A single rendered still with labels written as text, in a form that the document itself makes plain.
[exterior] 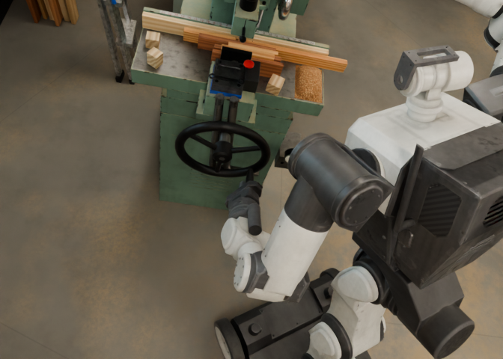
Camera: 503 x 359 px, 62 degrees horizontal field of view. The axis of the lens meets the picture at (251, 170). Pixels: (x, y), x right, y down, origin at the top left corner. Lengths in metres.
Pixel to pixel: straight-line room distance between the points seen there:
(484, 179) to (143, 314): 1.51
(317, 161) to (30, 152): 1.78
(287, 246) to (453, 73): 0.40
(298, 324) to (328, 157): 1.20
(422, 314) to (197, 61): 0.93
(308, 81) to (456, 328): 0.79
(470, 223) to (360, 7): 2.76
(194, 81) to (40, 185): 1.10
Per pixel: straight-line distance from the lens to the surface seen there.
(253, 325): 1.70
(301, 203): 0.70
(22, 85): 2.53
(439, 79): 0.79
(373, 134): 0.77
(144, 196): 2.09
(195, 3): 1.71
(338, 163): 0.67
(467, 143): 0.79
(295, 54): 1.41
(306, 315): 1.82
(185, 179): 1.83
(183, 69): 1.33
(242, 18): 1.27
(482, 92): 0.96
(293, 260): 0.76
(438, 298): 1.00
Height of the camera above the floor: 1.89
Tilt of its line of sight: 59 degrees down
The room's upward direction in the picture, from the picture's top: 22 degrees clockwise
